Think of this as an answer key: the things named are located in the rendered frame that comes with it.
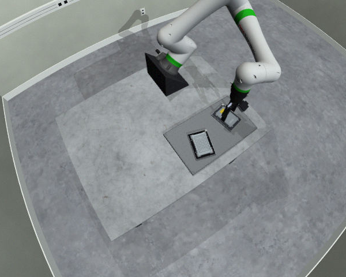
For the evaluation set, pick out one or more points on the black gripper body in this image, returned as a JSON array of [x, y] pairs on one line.
[[234, 100]]

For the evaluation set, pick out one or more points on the clear plastic lid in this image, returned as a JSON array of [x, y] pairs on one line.
[[230, 119]]

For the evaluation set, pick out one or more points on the dark grey rectangular frame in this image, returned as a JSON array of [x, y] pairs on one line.
[[223, 123]]

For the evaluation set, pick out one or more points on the black rectangular frame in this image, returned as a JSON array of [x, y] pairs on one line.
[[193, 147]]

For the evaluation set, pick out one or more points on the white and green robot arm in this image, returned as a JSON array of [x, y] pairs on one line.
[[173, 37]]

